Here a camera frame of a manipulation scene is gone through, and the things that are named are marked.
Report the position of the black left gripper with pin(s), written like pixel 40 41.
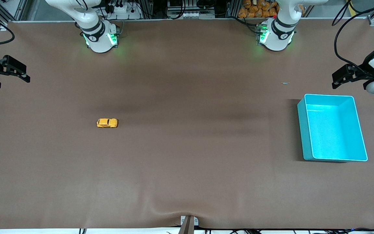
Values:
pixel 361 72

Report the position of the yellow beetle toy car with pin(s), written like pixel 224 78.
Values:
pixel 107 123

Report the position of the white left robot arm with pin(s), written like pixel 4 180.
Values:
pixel 281 32

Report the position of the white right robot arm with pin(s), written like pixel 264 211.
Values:
pixel 96 32

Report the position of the cyan plastic bin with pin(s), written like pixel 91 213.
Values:
pixel 334 130

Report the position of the orange packaged items pile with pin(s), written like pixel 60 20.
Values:
pixel 258 9

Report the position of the white power strip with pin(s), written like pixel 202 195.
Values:
pixel 122 11

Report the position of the white connector block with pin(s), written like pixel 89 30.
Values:
pixel 192 14

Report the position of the brown table mat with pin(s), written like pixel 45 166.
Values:
pixel 187 156

